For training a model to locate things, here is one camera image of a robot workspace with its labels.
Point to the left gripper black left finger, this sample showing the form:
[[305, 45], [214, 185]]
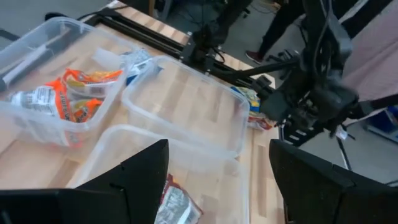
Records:
[[136, 183]]

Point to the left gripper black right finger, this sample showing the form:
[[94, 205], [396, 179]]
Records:
[[311, 189]]

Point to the maroon beef ramen packet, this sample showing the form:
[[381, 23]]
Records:
[[259, 122], [177, 205]]

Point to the blue soy sauce ramen packet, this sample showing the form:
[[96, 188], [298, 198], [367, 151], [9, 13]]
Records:
[[138, 63], [248, 99]]

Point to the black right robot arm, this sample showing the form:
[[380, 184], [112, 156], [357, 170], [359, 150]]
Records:
[[326, 62]]

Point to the clear plastic bin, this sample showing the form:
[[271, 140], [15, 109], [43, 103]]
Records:
[[192, 174], [37, 53], [186, 102]]

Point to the person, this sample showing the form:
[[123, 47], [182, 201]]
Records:
[[280, 25]]

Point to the blue storage box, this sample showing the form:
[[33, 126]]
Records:
[[384, 119]]

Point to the pink cloth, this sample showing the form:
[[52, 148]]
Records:
[[376, 53]]

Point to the black aluminium frame rail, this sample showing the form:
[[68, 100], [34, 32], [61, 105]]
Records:
[[149, 34]]

